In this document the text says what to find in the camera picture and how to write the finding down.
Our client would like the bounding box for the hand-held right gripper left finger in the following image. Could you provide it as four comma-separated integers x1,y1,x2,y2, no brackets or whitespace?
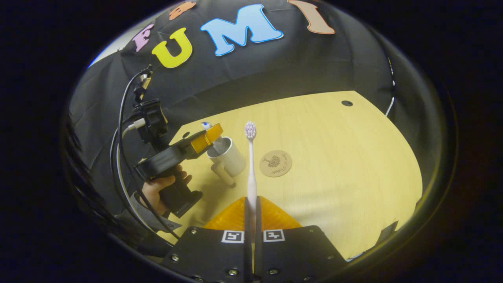
162,196,252,283

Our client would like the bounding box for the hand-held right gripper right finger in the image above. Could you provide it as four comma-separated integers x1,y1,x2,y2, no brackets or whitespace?
255,196,346,283

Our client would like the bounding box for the white toothpaste tube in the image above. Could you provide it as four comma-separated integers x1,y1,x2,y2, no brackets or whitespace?
201,121,230,154

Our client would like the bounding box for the white cup with wooden handle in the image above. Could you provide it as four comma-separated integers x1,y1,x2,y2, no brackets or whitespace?
206,136,246,187

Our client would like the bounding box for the white pink toothbrush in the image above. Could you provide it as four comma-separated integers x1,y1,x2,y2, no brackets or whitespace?
244,121,258,221

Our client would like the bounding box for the round cork coaster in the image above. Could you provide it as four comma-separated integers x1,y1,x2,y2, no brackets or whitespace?
259,150,293,178

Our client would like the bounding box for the dark flat object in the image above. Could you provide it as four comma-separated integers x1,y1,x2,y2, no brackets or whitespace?
375,220,399,246

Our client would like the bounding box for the black backdrop cloth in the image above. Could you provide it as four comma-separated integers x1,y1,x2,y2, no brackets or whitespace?
67,0,444,236

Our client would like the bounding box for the white plug cable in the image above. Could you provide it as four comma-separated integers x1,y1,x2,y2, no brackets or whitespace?
115,119,147,236

